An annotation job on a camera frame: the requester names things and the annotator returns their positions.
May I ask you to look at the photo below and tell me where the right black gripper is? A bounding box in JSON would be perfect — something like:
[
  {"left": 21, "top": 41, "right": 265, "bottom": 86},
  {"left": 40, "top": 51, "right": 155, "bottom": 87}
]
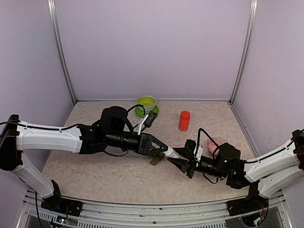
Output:
[{"left": 167, "top": 148, "right": 228, "bottom": 180}]

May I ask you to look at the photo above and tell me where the green weekly pill organizer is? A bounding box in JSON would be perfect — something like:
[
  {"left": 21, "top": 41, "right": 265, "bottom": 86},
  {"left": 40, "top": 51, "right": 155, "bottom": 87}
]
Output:
[{"left": 149, "top": 152, "right": 165, "bottom": 166}]

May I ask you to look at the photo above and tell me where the small white pill bottle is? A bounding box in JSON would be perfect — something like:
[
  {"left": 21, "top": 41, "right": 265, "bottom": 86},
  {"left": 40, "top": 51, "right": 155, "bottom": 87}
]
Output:
[{"left": 163, "top": 147, "right": 180, "bottom": 158}]

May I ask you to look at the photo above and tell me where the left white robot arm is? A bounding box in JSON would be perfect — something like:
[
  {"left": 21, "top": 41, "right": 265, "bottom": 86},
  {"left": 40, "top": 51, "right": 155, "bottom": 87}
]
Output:
[{"left": 0, "top": 106, "right": 176, "bottom": 211}]

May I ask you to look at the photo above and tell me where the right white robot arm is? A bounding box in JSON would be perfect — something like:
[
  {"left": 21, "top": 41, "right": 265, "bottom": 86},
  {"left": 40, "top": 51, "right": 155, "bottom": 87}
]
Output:
[{"left": 168, "top": 130, "right": 304, "bottom": 211}]

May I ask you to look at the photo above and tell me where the red patterned oval tin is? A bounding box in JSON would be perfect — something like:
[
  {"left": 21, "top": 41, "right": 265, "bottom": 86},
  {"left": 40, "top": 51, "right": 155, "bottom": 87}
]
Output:
[{"left": 207, "top": 137, "right": 227, "bottom": 155}]

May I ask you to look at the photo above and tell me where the green saucer plate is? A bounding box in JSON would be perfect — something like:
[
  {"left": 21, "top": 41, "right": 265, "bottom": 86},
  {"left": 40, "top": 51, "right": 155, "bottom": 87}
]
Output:
[{"left": 134, "top": 105, "right": 160, "bottom": 119}]

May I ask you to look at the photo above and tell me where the red pill bottle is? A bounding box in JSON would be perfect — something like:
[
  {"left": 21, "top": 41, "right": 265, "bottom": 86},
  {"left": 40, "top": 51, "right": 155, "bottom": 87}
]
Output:
[{"left": 179, "top": 111, "right": 190, "bottom": 132}]

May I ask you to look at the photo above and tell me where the green and white bowl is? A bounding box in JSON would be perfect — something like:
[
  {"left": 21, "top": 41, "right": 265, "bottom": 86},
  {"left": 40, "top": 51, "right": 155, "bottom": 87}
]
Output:
[{"left": 137, "top": 95, "right": 157, "bottom": 111}]

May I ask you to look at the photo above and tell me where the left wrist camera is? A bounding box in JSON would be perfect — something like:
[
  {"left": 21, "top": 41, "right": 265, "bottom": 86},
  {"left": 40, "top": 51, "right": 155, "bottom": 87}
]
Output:
[{"left": 136, "top": 111, "right": 158, "bottom": 135}]

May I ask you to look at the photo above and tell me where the front aluminium rail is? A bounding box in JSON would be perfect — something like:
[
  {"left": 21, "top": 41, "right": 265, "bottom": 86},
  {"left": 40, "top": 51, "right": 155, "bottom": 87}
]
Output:
[{"left": 22, "top": 187, "right": 292, "bottom": 228}]

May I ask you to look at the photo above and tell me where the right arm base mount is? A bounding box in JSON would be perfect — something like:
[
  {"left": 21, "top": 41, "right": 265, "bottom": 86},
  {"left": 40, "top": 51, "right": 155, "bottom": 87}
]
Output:
[{"left": 227, "top": 198, "right": 269, "bottom": 216}]

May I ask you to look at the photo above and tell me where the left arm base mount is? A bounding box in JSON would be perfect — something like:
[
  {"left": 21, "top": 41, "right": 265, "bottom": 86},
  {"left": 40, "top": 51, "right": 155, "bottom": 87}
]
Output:
[{"left": 41, "top": 196, "right": 83, "bottom": 217}]

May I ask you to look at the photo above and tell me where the right aluminium frame post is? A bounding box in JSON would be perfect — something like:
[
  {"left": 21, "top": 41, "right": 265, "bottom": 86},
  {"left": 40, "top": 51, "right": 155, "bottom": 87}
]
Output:
[{"left": 229, "top": 0, "right": 258, "bottom": 106}]

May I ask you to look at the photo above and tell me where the aluminium frame post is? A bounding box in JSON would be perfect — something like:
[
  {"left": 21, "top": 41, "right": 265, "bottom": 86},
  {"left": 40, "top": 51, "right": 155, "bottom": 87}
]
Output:
[
  {"left": 47, "top": 0, "right": 78, "bottom": 106},
  {"left": 229, "top": 0, "right": 258, "bottom": 106}
]

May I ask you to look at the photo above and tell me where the left aluminium frame post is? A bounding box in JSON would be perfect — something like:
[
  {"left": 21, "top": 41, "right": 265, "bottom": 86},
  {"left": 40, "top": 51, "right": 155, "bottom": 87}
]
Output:
[{"left": 47, "top": 0, "right": 78, "bottom": 106}]

